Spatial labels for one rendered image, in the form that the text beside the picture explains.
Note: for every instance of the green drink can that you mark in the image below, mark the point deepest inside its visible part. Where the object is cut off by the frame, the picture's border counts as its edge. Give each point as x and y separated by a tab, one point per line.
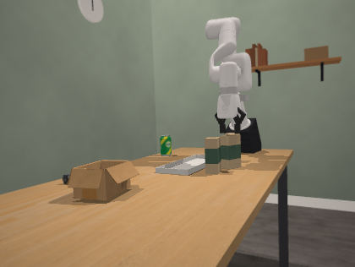
166	145

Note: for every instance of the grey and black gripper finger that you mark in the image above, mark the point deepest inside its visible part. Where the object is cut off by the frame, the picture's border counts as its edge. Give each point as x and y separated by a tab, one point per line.
221	121
238	120

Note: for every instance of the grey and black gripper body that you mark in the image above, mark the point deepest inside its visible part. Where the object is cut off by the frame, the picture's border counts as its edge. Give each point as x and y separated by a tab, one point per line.
227	106

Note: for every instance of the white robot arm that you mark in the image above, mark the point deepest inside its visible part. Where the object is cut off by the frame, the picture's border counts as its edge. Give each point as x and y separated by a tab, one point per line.
228	74

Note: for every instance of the brown cardboard box with flaps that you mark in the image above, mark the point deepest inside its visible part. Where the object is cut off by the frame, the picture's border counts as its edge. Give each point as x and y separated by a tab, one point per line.
89	176

